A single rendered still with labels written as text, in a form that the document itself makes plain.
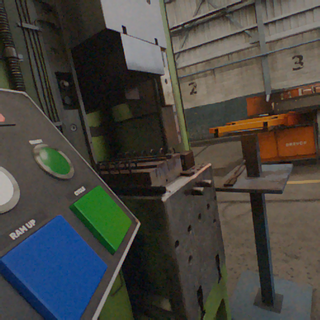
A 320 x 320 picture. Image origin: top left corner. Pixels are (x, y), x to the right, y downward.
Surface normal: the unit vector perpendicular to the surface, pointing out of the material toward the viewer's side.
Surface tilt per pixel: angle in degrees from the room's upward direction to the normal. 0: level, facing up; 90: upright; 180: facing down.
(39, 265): 60
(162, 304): 42
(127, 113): 90
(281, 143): 90
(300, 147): 90
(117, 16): 90
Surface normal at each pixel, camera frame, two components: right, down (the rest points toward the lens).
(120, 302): 0.83, -0.07
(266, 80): -0.40, 0.23
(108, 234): 0.75, -0.62
